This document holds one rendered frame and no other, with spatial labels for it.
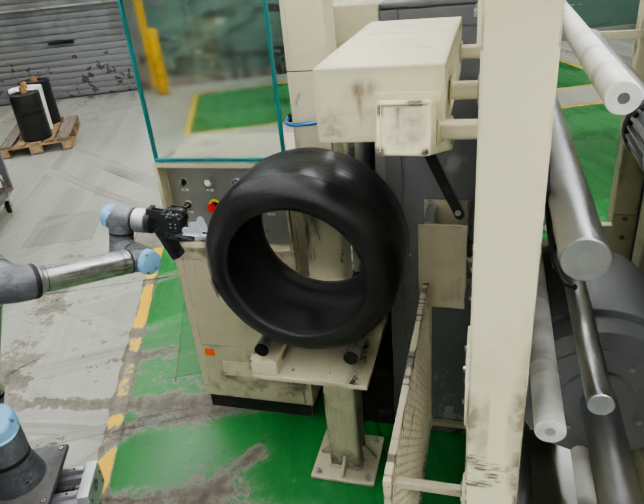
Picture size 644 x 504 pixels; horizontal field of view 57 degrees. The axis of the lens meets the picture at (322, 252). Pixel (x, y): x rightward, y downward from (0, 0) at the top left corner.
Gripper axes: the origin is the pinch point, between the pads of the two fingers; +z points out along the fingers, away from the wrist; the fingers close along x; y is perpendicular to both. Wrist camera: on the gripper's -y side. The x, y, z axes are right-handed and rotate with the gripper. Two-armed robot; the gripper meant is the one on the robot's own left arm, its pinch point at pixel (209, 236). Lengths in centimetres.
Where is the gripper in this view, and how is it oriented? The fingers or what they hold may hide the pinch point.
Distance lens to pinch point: 182.0
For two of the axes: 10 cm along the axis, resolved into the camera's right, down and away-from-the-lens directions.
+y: 0.3, -8.7, -5.0
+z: 9.7, 1.5, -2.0
